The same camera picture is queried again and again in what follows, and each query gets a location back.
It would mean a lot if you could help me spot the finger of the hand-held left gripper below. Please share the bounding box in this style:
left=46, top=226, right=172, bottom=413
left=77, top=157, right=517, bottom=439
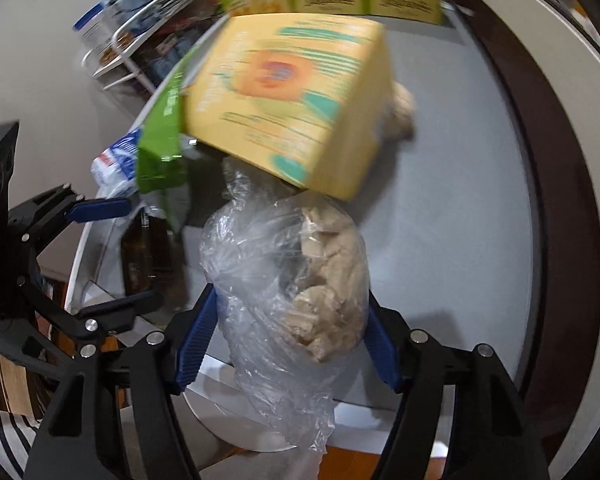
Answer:
left=17, top=272, right=165, bottom=356
left=7, top=184, right=133, bottom=261

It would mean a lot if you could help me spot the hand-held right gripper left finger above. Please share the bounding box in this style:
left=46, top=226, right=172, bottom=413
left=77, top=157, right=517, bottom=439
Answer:
left=24, top=285, right=218, bottom=480

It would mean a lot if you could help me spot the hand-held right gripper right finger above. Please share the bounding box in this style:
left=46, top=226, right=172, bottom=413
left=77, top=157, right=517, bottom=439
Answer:
left=362, top=292, right=551, bottom=480

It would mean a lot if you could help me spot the blue and white packet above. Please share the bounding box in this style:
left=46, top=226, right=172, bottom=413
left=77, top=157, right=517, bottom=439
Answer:
left=91, top=127, right=146, bottom=198

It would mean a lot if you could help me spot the green snack bag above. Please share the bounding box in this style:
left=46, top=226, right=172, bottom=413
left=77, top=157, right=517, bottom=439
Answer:
left=136, top=42, right=231, bottom=233

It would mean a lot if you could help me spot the clear plastic bag with crumbs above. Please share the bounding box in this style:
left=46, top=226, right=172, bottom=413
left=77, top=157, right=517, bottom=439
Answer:
left=200, top=157, right=371, bottom=453

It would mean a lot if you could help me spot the yellow cardboard box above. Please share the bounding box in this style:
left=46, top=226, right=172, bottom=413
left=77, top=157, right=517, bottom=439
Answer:
left=182, top=12, right=393, bottom=200

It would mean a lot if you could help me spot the beige cloth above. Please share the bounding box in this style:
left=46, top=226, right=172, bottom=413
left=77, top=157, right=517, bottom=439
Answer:
left=380, top=81, right=417, bottom=142

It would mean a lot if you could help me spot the brown bottle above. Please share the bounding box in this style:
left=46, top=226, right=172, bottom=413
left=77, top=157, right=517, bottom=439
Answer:
left=121, top=212, right=181, bottom=298

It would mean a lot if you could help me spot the striped clothing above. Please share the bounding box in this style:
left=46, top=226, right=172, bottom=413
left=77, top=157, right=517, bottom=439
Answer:
left=0, top=407, right=41, bottom=480

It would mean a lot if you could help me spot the white wire rack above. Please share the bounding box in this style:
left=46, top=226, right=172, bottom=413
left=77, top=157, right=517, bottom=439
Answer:
left=72, top=0, right=216, bottom=93

